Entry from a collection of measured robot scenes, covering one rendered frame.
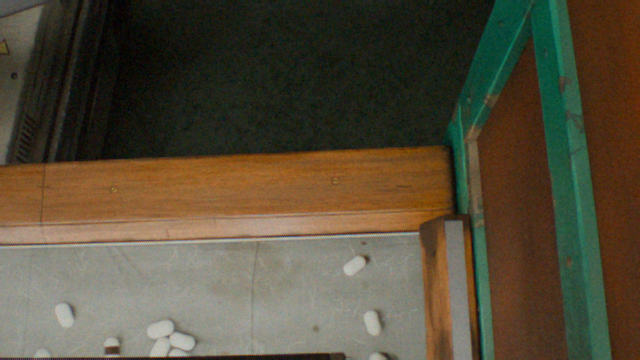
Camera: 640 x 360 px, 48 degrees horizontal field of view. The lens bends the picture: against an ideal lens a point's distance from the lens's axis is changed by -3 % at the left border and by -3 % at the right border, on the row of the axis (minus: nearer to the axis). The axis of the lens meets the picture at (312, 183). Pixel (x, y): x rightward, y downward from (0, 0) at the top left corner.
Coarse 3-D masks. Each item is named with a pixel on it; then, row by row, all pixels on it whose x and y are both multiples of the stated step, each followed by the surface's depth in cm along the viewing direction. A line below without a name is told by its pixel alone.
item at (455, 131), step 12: (456, 108) 99; (456, 120) 99; (456, 132) 99; (444, 144) 112; (456, 144) 100; (456, 156) 101; (456, 168) 102; (456, 180) 102; (456, 192) 102; (456, 204) 102; (468, 204) 93
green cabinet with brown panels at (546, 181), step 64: (512, 0) 64; (576, 0) 50; (512, 64) 70; (576, 64) 51; (512, 128) 72; (576, 128) 50; (512, 192) 73; (576, 192) 49; (512, 256) 74; (576, 256) 49; (512, 320) 75; (576, 320) 50
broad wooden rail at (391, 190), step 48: (0, 192) 104; (48, 192) 104; (96, 192) 104; (144, 192) 103; (192, 192) 103; (240, 192) 103; (288, 192) 102; (336, 192) 102; (384, 192) 102; (432, 192) 101; (0, 240) 104; (48, 240) 104; (96, 240) 104; (144, 240) 104; (192, 240) 104
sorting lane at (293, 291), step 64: (0, 256) 105; (64, 256) 104; (128, 256) 104; (192, 256) 103; (256, 256) 103; (320, 256) 102; (384, 256) 102; (0, 320) 102; (128, 320) 101; (192, 320) 101; (256, 320) 100; (320, 320) 100; (384, 320) 100
